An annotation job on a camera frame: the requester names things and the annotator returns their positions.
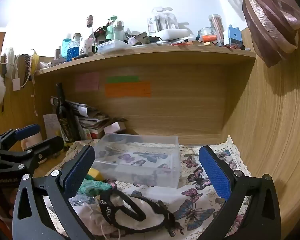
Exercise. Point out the blue box gadget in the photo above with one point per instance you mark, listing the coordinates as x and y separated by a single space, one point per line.
234 36

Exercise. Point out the yellow headband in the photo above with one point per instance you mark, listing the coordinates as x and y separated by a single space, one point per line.
34 61

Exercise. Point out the stack of magazines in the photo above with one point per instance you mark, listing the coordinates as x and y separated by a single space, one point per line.
90 121

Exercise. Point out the tall clear jar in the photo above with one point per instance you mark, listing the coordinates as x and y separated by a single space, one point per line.
216 27

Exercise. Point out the clear bottle silver cap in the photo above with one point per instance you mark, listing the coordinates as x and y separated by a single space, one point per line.
118 31

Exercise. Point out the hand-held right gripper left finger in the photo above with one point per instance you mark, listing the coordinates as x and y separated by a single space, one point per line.
80 172

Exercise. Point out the mauve hanging cloth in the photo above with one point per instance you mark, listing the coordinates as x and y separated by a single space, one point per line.
267 20

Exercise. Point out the mint green pump bottle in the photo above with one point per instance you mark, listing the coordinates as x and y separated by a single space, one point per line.
110 31

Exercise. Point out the wooden shelf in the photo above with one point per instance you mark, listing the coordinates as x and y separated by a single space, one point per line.
150 55

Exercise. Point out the clear plastic storage box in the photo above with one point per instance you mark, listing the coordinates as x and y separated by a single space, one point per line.
140 162

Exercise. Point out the small white box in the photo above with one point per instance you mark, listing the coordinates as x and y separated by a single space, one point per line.
114 127

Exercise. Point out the tall clear bottle brown cap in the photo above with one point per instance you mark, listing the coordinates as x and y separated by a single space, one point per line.
89 36

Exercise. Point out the white paper card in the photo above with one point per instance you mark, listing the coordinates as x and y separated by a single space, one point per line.
50 126

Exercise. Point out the beige tape roll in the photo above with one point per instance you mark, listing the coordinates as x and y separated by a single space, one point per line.
31 140

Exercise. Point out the white cloth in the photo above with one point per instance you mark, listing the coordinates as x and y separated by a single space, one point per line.
150 220

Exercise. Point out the pink sticky note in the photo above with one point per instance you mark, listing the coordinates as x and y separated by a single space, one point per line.
87 81

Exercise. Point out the white fluffy headband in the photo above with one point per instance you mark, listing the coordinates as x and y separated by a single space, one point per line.
9 56

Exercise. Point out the butterfly print lace tablecloth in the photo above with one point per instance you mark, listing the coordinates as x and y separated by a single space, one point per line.
195 205

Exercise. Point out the dark wine bottle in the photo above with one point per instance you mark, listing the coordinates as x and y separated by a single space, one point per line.
65 122

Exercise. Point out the white tray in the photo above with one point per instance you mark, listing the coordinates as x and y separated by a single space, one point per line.
171 33

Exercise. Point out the orange sticky note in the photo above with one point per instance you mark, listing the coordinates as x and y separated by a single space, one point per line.
127 89

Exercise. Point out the black lace hanging headband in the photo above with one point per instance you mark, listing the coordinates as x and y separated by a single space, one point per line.
27 67

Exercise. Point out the small light blue bottle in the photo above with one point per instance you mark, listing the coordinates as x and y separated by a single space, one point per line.
65 45

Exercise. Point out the short glass jar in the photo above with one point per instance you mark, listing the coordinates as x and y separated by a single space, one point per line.
206 32

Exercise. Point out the white price tag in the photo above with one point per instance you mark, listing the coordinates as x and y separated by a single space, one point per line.
16 84

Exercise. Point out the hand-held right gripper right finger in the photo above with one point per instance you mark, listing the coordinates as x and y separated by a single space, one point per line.
215 173

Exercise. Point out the green sticky note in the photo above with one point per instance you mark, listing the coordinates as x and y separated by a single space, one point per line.
122 79

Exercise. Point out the white plastic box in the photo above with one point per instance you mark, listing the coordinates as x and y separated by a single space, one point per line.
112 46

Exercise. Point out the black lace headband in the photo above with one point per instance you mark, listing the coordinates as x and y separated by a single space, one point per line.
27 67
107 210

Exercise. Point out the blue liquid bottle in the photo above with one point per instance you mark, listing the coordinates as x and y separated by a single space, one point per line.
73 48

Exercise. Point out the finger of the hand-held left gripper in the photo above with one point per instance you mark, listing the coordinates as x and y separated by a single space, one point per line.
28 131
51 145

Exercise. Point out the clear acrylic organizer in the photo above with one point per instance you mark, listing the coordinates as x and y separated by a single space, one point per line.
162 20

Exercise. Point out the yellow block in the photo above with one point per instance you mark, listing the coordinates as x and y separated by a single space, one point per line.
94 173

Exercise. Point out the green scrunchie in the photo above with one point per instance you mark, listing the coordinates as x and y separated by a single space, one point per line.
95 186

